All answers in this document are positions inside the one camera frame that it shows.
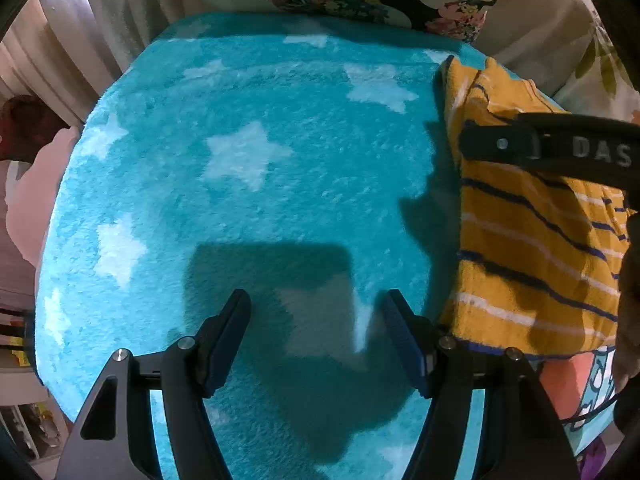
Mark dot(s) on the red plastic bag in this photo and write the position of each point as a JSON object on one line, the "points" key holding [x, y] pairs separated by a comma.
{"points": [[25, 125]]}

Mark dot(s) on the person's right hand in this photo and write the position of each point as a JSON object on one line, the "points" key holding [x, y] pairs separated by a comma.
{"points": [[629, 320]]}

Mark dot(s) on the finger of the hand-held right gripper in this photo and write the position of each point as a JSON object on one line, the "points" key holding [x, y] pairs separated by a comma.
{"points": [[492, 142]]}

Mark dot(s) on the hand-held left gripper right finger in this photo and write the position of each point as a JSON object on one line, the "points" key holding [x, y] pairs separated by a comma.
{"points": [[405, 342]]}

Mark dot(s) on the cluttered shelf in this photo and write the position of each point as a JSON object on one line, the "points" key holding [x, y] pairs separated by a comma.
{"points": [[25, 410]]}

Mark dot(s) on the beige curtain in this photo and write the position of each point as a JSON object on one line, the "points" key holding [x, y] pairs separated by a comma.
{"points": [[105, 25]]}

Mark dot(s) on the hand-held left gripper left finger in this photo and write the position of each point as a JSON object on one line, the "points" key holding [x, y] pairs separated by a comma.
{"points": [[227, 340]]}

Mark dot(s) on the yellow striped shirt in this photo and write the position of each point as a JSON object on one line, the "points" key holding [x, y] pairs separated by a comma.
{"points": [[520, 240]]}

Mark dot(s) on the teal star printed blanket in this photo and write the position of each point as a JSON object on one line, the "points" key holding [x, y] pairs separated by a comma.
{"points": [[260, 185]]}

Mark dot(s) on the purple cloth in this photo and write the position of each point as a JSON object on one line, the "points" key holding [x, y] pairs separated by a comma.
{"points": [[597, 460]]}

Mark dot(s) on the leaf print pillow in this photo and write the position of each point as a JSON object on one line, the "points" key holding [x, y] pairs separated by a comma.
{"points": [[560, 35]]}

